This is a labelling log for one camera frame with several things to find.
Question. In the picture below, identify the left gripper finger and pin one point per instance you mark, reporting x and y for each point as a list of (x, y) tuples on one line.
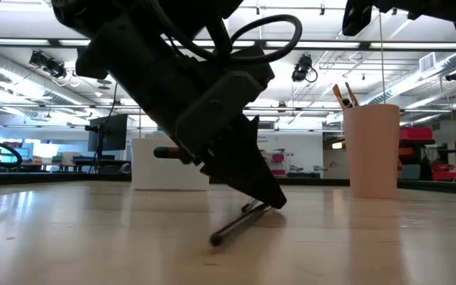
[(244, 170)]

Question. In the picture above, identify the long paintbrush silver ferrule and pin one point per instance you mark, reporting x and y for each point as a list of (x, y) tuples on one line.
[(232, 229)]

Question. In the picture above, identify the dark paintbrush orange tip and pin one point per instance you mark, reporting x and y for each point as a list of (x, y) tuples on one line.
[(351, 93)]

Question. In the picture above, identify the white plastic bin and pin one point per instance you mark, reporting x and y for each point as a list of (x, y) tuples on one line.
[(153, 166)]

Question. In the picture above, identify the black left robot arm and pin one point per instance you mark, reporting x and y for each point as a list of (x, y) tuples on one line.
[(93, 12)]

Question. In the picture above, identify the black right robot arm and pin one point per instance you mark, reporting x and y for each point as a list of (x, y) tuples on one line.
[(449, 12)]

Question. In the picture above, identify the small red bin rack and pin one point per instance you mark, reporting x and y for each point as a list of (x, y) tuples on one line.
[(277, 158)]

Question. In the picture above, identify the ceiling light strip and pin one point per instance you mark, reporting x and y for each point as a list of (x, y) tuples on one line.
[(418, 45), (34, 42), (311, 44)]

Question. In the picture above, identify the black monitor on stand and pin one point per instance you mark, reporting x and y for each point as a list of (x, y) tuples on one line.
[(109, 132)]

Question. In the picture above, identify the peach plastic cup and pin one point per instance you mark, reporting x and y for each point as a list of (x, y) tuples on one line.
[(370, 158)]

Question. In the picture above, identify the background workbench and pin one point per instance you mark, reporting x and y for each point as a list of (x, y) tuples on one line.
[(65, 162)]

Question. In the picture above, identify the shelf with red bins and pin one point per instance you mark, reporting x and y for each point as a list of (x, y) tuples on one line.
[(416, 134)]

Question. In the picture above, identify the black aluminium table frame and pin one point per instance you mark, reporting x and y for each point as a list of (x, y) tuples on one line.
[(311, 182)]

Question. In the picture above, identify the black ceiling camera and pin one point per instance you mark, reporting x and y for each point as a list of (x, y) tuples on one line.
[(454, 75), (48, 63), (301, 67)]

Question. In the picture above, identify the silver ventilation duct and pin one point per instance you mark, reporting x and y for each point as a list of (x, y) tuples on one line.
[(14, 79), (441, 63)]

